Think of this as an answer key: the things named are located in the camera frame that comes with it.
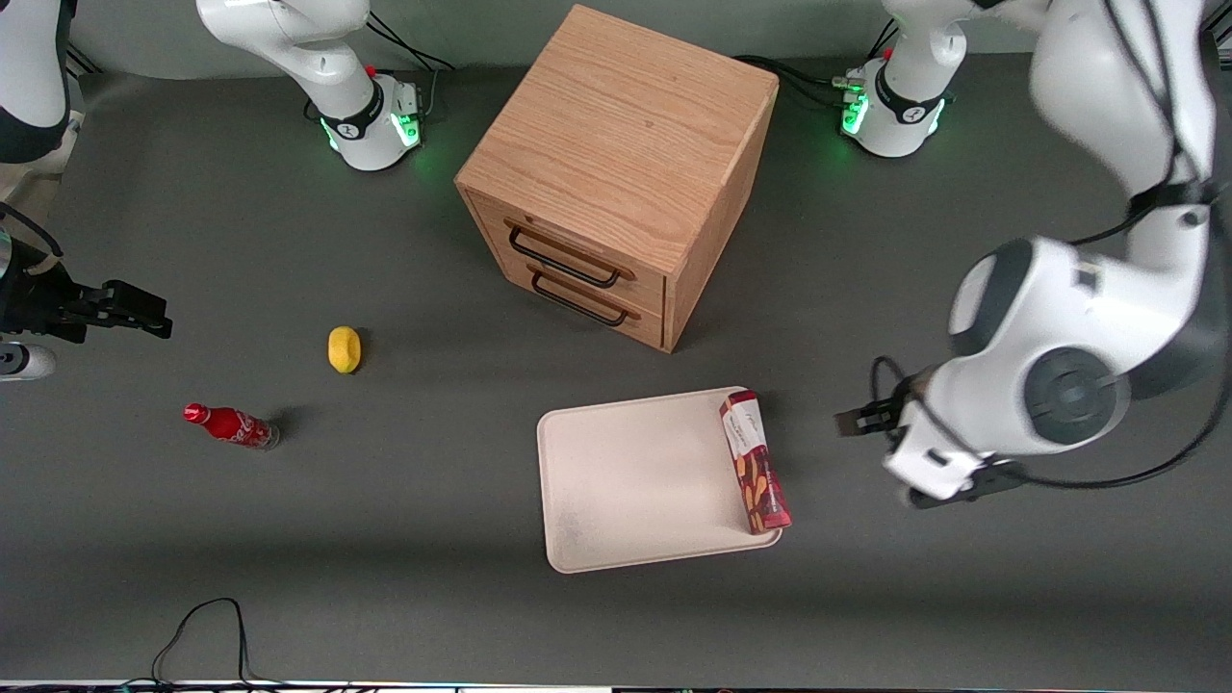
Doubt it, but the yellow lemon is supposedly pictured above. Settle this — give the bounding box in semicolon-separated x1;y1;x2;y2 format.
327;325;364;375

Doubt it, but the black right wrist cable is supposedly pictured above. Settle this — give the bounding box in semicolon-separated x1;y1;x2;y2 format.
0;200;64;261

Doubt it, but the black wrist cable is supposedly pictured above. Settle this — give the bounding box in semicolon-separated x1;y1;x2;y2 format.
870;0;1232;490
0;200;64;261

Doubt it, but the wooden drawer cabinet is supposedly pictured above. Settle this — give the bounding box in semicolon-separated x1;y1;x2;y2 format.
454;4;781;354

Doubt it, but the red cola bottle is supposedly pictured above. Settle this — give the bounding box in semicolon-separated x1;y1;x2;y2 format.
183;402;281;451

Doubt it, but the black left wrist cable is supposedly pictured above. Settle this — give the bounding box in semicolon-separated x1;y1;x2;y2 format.
870;0;1232;490

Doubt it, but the red cookie box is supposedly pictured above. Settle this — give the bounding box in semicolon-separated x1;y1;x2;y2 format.
719;388;793;536

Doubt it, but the black arm base cable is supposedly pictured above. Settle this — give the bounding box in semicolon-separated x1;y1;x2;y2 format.
735;54;853;111
366;10;456;118

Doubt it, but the thin black looped cable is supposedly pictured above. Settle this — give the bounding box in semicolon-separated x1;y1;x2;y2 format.
115;597;290;690

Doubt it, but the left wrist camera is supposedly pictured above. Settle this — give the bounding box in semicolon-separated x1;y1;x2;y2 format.
909;459;1028;510

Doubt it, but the beige plastic tray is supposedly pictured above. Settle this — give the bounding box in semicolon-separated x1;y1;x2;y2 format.
536;386;783;575

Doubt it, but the black left arm base cable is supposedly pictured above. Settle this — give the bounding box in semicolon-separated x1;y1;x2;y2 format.
735;54;853;111

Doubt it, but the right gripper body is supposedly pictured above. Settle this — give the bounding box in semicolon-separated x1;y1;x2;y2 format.
0;258;105;345

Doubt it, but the black right arm base cable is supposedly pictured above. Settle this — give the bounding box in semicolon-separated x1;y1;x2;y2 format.
366;10;456;118

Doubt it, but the black metal drawer handle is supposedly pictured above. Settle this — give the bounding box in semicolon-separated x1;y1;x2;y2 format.
506;219;637;290
526;262;642;329

